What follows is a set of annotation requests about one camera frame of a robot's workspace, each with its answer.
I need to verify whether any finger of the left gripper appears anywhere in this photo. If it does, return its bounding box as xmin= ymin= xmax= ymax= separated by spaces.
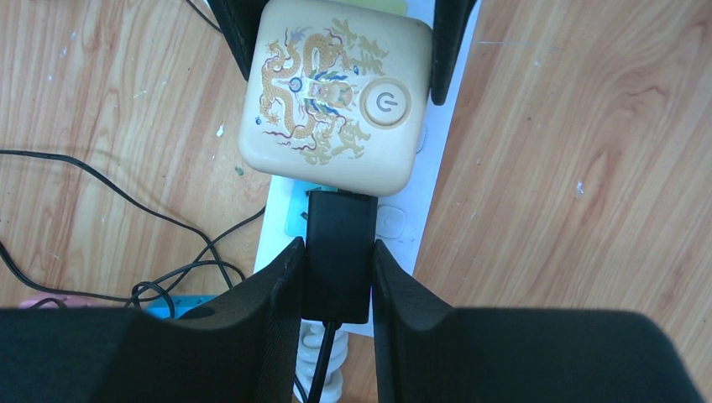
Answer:
xmin=429 ymin=0 xmax=479 ymax=106
xmin=207 ymin=0 xmax=269 ymax=81

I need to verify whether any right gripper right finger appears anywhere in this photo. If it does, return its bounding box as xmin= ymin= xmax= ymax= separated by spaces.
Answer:
xmin=372 ymin=242 xmax=702 ymax=402

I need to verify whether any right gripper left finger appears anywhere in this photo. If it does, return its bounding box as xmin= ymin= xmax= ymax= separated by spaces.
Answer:
xmin=1 ymin=238 xmax=305 ymax=402

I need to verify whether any small blue charger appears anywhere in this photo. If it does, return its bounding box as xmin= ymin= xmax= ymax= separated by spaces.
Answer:
xmin=140 ymin=295 xmax=216 ymax=320

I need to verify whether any wooden cube adapter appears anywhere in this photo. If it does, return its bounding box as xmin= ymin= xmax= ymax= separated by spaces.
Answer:
xmin=238 ymin=1 xmax=432 ymax=196

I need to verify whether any pink square charger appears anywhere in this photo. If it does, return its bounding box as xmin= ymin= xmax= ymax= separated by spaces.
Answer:
xmin=18 ymin=293 xmax=100 ymax=309

